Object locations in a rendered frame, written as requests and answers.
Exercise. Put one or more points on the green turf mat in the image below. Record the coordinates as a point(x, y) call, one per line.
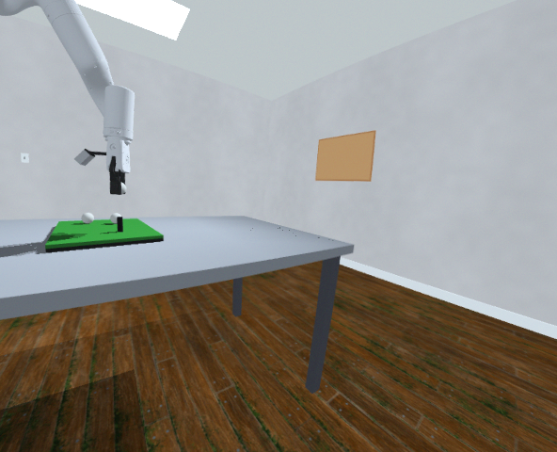
point(77, 235)

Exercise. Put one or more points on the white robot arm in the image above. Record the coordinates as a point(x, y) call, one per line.
point(71, 27)

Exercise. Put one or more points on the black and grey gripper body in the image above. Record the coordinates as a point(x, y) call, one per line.
point(119, 148)

